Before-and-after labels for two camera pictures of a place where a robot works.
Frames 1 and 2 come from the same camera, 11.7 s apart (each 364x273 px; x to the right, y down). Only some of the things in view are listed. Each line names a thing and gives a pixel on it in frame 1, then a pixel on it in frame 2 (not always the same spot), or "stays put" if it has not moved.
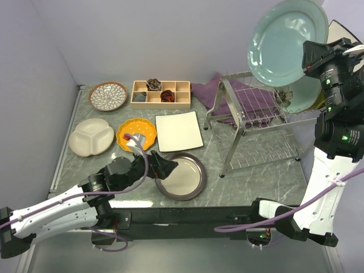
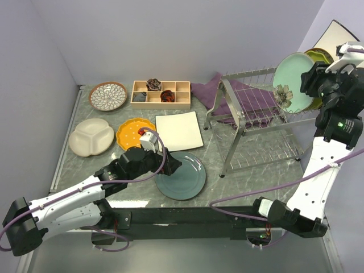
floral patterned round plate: (108, 96) stays put
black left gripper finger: (160, 160) → (168, 154)
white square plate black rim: (177, 131) stays put
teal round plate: (275, 49) → (185, 182)
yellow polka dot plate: (136, 125) stays put
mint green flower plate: (301, 96) stays put
